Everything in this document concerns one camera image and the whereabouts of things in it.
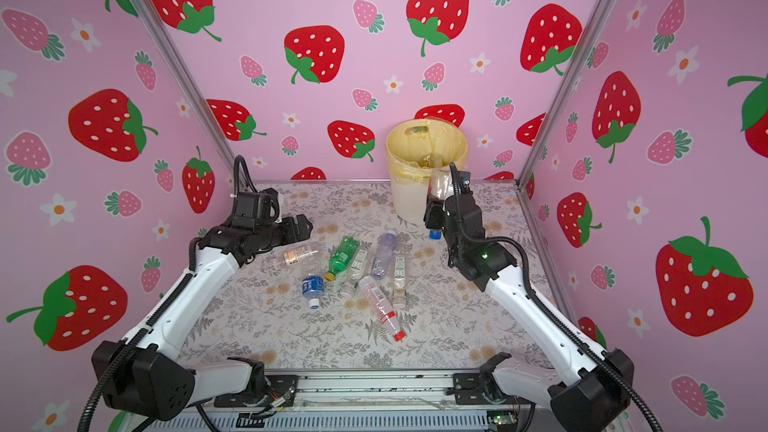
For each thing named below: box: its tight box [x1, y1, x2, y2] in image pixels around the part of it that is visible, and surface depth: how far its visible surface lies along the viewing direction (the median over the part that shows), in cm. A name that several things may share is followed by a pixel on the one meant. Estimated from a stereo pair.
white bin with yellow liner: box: [386, 118, 468, 224], surface depth 103 cm
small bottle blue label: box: [302, 275, 325, 309], surface depth 89 cm
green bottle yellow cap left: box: [324, 236, 360, 282], surface depth 95 cm
